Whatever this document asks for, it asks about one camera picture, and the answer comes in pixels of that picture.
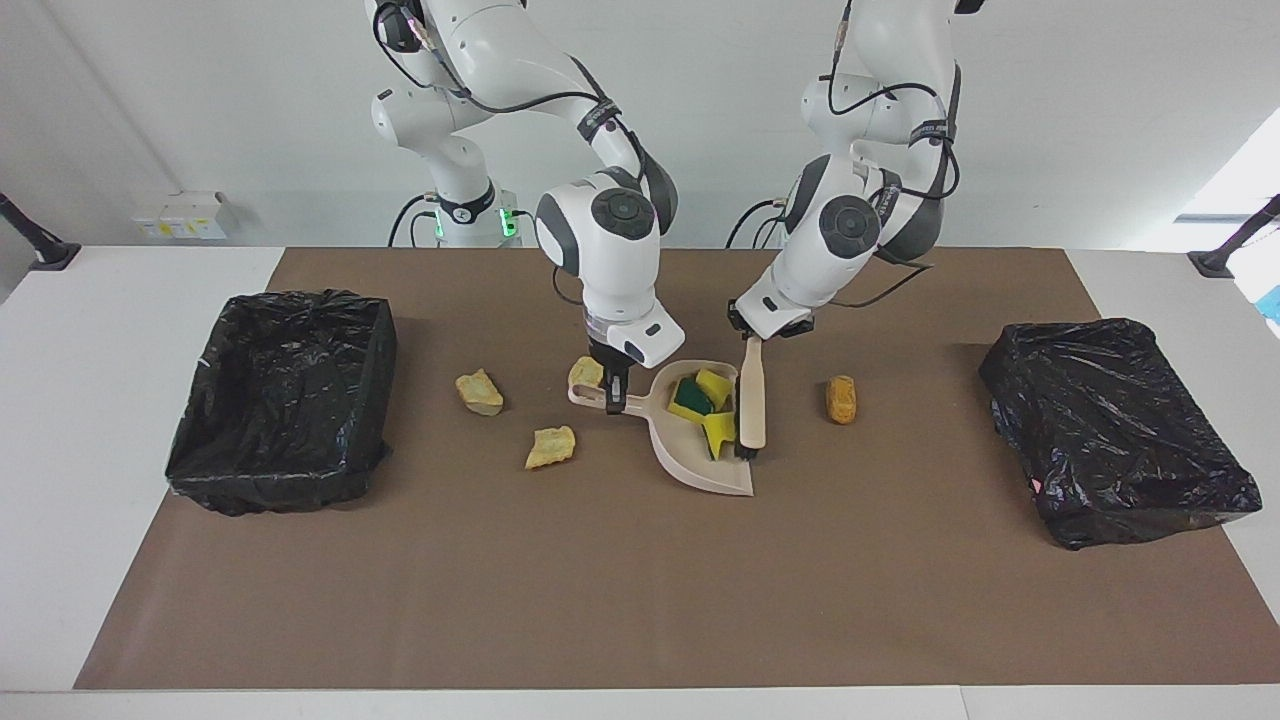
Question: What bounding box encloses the pink brush with black bristles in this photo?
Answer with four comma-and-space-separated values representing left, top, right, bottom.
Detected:
735, 335, 769, 461

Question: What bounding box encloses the green and yellow sponge piece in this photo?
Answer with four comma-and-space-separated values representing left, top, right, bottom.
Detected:
668, 376, 713, 417

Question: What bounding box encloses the white wall socket box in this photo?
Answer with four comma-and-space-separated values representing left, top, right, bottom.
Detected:
133, 190, 239, 241

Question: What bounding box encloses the bin lined with black bag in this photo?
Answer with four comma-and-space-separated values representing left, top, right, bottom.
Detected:
165, 290, 398, 517
978, 318, 1263, 551

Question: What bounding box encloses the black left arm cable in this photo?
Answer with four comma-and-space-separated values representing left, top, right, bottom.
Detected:
826, 0, 963, 311

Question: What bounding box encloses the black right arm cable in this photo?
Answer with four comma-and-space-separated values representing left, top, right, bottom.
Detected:
372, 0, 651, 206

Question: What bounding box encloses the large notched yellow sponge piece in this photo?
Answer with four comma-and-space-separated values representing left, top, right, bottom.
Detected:
700, 410, 738, 461

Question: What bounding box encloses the pink plastic dustpan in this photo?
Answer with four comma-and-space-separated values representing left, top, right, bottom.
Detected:
567, 360, 756, 498

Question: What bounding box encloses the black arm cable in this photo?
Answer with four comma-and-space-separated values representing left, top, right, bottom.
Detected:
826, 0, 963, 311
372, 0, 651, 206

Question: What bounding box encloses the brown table mat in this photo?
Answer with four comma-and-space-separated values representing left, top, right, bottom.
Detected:
73, 247, 1280, 691

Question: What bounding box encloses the black camera stand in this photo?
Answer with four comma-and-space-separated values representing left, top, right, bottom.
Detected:
0, 192, 81, 271
1188, 195, 1280, 279

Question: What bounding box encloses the black base power cable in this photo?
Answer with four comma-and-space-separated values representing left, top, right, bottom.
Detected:
725, 197, 801, 251
387, 193, 441, 248

